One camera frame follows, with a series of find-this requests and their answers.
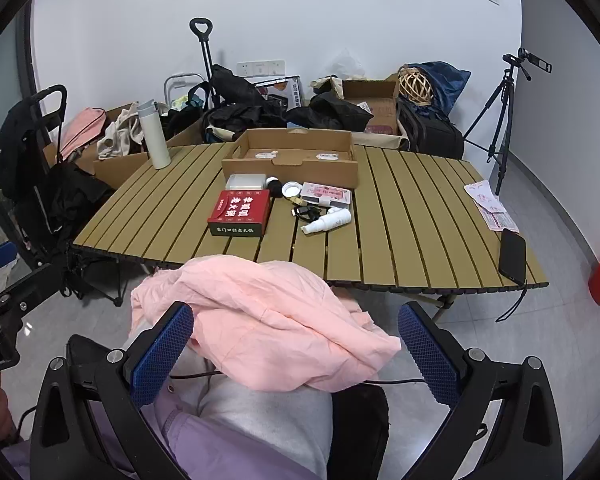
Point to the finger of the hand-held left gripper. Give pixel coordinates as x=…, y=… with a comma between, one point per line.
x=15, y=300

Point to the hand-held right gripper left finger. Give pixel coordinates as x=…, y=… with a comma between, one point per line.
x=162, y=355

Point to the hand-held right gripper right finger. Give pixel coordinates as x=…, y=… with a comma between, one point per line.
x=427, y=355

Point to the red printed box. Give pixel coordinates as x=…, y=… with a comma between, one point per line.
x=240, y=212

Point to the white spray bottle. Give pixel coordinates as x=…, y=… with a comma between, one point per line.
x=332, y=218

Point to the white round lid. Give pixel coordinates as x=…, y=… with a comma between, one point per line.
x=291, y=190

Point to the brown cardboard tray box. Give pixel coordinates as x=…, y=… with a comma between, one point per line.
x=290, y=167

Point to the pink jacket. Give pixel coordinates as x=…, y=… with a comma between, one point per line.
x=260, y=320

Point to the lilac pants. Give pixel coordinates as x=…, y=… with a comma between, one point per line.
x=215, y=452

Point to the grey sweatshirt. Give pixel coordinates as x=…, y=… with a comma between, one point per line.
x=260, y=415

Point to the black folding cart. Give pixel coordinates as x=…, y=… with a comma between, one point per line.
x=35, y=175

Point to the black smartphone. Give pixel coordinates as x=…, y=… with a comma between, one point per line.
x=512, y=256

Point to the white pink printed paper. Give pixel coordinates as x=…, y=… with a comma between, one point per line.
x=502, y=220
x=480, y=192

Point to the pink bag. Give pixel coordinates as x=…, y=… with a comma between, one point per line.
x=82, y=132

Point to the pink white flat package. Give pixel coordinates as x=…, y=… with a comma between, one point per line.
x=326, y=195

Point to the white thermos bottle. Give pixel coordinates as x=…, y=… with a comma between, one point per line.
x=152, y=135

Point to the black backpack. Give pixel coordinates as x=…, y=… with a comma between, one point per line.
x=430, y=132

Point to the black tripod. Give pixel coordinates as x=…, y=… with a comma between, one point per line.
x=500, y=120

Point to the open brown cardboard box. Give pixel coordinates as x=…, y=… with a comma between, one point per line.
x=375, y=107

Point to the black clothes pile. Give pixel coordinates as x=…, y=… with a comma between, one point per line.
x=240, y=105

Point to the black jacket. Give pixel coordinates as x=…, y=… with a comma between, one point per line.
x=330, y=110

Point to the woven bamboo ball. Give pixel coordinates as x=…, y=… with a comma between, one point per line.
x=415, y=87

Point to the white metal rack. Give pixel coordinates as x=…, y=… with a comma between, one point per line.
x=180, y=82

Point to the dark blue bag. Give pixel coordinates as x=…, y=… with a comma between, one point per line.
x=445, y=82

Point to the printed appliance box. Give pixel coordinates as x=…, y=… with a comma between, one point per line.
x=280, y=87

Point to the clear plastic bag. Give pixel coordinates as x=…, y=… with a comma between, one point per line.
x=347, y=62

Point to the white wall socket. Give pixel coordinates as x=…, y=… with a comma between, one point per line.
x=260, y=66

